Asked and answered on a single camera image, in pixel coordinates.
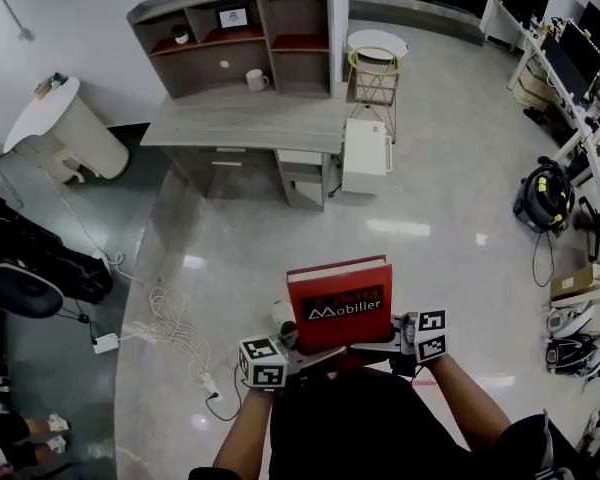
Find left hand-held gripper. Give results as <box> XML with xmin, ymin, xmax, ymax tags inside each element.
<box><xmin>238</xmin><ymin>320</ymin><xmax>362</xmax><ymax>393</ymax></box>

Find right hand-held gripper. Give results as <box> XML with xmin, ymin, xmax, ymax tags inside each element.
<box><xmin>349</xmin><ymin>309</ymin><xmax>449</xmax><ymax>375</ymax></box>

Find red hardcover book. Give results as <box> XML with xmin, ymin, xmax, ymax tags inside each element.
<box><xmin>285</xmin><ymin>254</ymin><xmax>395</xmax><ymax>357</ymax></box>

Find person's left forearm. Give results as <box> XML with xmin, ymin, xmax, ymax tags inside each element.
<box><xmin>212</xmin><ymin>387</ymin><xmax>276</xmax><ymax>480</ymax></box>

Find person's right forearm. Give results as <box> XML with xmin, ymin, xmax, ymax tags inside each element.
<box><xmin>419</xmin><ymin>352</ymin><xmax>511</xmax><ymax>452</ymax></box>

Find grey wooden desk with hutch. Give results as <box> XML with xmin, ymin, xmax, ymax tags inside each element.
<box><xmin>126</xmin><ymin>0</ymin><xmax>351</xmax><ymax>213</ymax></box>

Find long white office desk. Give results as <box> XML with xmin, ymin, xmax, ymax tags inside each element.
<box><xmin>484</xmin><ymin>0</ymin><xmax>600</xmax><ymax>304</ymax></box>

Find person's black trousers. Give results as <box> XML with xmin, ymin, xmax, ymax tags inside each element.
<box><xmin>269</xmin><ymin>367</ymin><xmax>474</xmax><ymax>480</ymax></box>

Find person's black shirt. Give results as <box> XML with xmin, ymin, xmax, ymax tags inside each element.
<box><xmin>497</xmin><ymin>412</ymin><xmax>600</xmax><ymax>480</ymax></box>

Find brown cardboard box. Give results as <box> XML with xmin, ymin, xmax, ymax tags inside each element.
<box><xmin>549</xmin><ymin>265</ymin><xmax>596</xmax><ymax>302</ymax></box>

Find black and yellow vacuum cleaner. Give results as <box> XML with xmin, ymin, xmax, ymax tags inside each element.
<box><xmin>512</xmin><ymin>156</ymin><xmax>576</xmax><ymax>234</ymax></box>

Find white power adapter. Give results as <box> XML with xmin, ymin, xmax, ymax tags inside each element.
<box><xmin>92</xmin><ymin>332</ymin><xmax>120</xmax><ymax>355</ymax></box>

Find black office chair base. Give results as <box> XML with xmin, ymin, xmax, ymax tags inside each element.
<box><xmin>577</xmin><ymin>196</ymin><xmax>600</xmax><ymax>262</ymax></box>

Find white mug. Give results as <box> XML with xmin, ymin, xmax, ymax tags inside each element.
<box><xmin>245</xmin><ymin>68</ymin><xmax>271</xmax><ymax>92</ymax></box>

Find tan storage crate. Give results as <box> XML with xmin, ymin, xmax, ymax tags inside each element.
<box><xmin>512</xmin><ymin>62</ymin><xmax>564</xmax><ymax>114</ymax></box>

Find black framed picture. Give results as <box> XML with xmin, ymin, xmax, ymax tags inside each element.
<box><xmin>215</xmin><ymin>5</ymin><xmax>253</xmax><ymax>31</ymax></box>

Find small green ornament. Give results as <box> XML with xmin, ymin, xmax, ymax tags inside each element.
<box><xmin>34</xmin><ymin>72</ymin><xmax>69</xmax><ymax>99</ymax></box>

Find tangle of white cables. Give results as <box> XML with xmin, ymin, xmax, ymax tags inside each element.
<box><xmin>121</xmin><ymin>287</ymin><xmax>217</xmax><ymax>390</ymax></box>

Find black vacuum cleaner cable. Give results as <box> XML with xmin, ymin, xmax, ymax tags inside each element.
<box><xmin>531</xmin><ymin>230</ymin><xmax>554</xmax><ymax>288</ymax></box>

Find long white floor cable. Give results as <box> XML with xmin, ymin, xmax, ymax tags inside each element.
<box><xmin>0</xmin><ymin>165</ymin><xmax>146</xmax><ymax>284</ymax></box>

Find white side table gold frame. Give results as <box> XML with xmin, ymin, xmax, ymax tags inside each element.
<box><xmin>346</xmin><ymin>29</ymin><xmax>410</xmax><ymax>144</ymax></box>

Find white round pedestal table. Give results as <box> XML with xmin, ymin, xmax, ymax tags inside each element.
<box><xmin>3</xmin><ymin>75</ymin><xmax>130</xmax><ymax>184</ymax></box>

